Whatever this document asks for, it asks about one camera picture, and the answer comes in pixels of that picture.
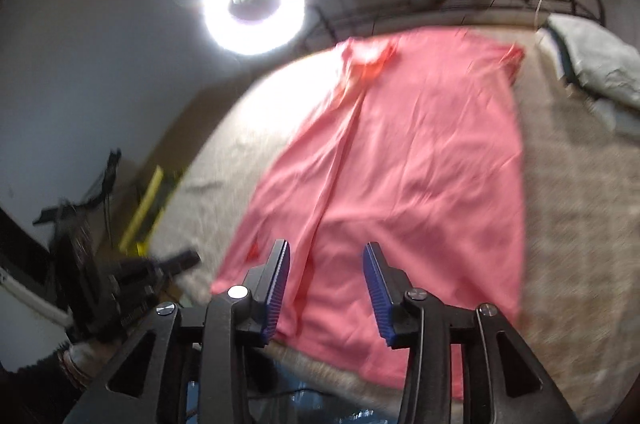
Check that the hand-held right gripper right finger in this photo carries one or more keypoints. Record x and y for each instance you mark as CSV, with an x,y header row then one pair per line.
x,y
376,289

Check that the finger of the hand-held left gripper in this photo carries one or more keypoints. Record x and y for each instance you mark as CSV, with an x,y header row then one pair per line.
x,y
180,261

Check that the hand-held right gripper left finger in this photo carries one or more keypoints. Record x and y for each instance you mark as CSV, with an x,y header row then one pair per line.
x,y
276,289

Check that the pink shirt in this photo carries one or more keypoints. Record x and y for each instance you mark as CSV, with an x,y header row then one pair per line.
x,y
410,154

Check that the stack of folded grey clothes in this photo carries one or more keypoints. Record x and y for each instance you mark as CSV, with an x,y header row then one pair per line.
x,y
600,54

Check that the person's left hand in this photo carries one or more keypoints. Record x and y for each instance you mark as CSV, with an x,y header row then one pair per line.
x,y
97,351

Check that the yellow bar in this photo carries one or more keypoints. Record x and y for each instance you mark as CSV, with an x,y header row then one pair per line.
x,y
145,209

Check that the black tripod stand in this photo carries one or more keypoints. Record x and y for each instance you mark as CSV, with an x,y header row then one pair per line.
x,y
100,184

